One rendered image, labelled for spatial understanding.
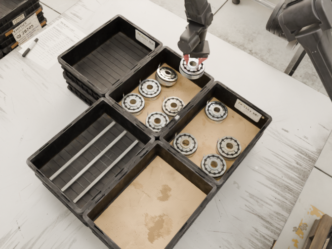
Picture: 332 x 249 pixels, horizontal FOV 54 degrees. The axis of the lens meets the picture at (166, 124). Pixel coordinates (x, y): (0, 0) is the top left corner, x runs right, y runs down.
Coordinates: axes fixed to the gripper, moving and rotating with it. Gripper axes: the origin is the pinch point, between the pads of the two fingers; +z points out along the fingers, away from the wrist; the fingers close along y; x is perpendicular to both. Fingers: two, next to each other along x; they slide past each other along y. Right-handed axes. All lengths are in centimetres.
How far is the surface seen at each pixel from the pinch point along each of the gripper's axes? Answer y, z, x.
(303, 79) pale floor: 114, 108, 69
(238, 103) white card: 21.0, 16.2, -10.4
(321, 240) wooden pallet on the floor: 81, 91, -59
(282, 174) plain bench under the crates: 41, 35, -37
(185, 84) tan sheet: -0.3, 22.4, 5.3
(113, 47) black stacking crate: -34, 23, 30
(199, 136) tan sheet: 3.0, 22.1, -22.3
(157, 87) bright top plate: -13.5, 19.4, 2.2
